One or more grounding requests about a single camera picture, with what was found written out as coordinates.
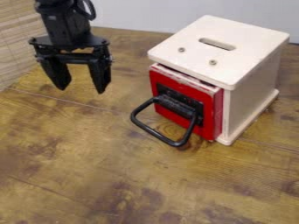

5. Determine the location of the black metal drawer handle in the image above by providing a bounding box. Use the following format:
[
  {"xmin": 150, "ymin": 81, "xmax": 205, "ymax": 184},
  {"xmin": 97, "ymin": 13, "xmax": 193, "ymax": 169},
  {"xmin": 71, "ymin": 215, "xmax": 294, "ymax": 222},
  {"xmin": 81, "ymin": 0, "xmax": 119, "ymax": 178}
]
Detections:
[{"xmin": 130, "ymin": 94, "xmax": 205, "ymax": 148}]

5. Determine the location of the white wooden drawer box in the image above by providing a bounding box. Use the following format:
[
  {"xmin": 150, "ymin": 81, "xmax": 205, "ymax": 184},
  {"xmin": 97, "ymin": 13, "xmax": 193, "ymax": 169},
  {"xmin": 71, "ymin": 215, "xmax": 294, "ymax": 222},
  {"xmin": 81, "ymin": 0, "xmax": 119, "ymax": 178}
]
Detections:
[{"xmin": 147, "ymin": 15, "xmax": 290, "ymax": 145}]

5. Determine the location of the red drawer front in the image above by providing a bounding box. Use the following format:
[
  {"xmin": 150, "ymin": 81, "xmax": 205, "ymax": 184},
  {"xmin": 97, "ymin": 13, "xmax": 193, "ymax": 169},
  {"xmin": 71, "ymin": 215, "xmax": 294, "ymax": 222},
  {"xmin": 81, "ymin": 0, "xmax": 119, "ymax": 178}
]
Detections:
[{"xmin": 150, "ymin": 63, "xmax": 225, "ymax": 141}]

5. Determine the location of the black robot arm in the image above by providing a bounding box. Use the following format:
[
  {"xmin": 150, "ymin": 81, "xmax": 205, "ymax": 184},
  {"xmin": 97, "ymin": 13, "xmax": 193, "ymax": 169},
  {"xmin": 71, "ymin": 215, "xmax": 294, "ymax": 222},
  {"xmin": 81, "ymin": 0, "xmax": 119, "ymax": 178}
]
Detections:
[{"xmin": 30, "ymin": 0, "xmax": 113, "ymax": 94}]

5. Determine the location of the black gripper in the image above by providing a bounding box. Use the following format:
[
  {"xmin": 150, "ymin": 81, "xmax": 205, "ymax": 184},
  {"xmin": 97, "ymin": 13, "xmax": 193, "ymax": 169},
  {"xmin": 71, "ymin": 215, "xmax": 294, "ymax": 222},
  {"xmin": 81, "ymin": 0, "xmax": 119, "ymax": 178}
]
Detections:
[{"xmin": 30, "ymin": 3, "xmax": 113, "ymax": 94}]

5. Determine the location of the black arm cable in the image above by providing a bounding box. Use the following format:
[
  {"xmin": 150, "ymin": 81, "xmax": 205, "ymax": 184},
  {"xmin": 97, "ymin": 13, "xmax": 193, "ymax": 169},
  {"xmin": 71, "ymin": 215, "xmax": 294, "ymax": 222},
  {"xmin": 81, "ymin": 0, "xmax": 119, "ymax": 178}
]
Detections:
[{"xmin": 75, "ymin": 0, "xmax": 98, "ymax": 21}]

